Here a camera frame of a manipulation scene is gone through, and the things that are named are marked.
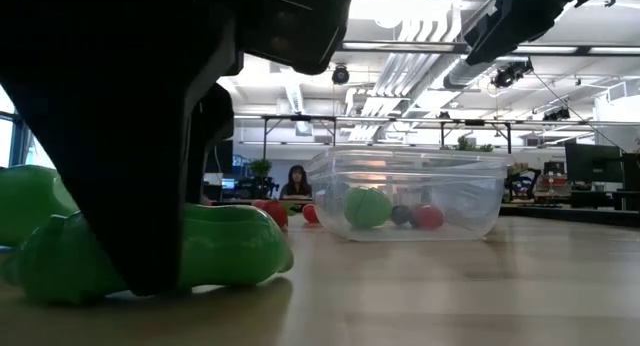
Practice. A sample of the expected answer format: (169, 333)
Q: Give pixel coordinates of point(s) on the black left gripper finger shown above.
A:
(215, 116)
(135, 161)

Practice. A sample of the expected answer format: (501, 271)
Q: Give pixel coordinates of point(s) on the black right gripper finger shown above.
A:
(505, 31)

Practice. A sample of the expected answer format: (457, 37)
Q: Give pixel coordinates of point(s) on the red toy strawberry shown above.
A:
(274, 213)

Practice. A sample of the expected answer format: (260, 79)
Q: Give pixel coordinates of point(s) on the green toy cabbage white veins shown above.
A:
(25, 206)

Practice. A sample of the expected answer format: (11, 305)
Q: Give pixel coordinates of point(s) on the green toy pea pod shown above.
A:
(235, 246)

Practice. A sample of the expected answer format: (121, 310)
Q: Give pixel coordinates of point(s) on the red toy cherry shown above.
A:
(310, 214)

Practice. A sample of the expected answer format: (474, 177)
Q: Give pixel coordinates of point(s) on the clear plastic tupperware container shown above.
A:
(475, 201)

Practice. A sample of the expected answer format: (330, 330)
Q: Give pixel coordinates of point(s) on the smooth round green toy vegetable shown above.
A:
(367, 208)

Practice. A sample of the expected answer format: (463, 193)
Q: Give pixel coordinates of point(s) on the pink toy berry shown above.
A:
(429, 217)

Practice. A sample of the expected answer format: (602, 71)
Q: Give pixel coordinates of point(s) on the black toy cherry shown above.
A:
(400, 215)

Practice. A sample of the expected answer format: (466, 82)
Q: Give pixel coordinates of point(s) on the small green potted plant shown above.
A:
(261, 167)

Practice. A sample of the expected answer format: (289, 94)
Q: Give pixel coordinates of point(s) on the person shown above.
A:
(296, 183)

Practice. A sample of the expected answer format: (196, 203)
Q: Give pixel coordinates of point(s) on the long ceiling light bar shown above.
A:
(400, 46)

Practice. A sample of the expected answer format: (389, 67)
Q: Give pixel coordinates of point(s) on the green artificial succulent plant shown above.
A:
(470, 145)

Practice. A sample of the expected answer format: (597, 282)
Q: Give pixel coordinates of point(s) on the large office window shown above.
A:
(6, 136)

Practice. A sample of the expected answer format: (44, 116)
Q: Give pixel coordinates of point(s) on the red and white equipment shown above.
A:
(555, 183)

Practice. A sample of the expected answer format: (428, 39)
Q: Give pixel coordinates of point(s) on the black ceiling camera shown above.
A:
(340, 75)
(510, 75)

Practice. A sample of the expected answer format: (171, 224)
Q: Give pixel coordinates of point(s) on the black background rig frame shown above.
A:
(265, 136)

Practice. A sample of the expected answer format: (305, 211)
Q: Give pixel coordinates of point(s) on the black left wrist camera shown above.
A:
(295, 26)

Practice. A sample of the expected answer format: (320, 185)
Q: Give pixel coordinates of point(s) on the black aluminium table frame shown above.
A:
(575, 215)

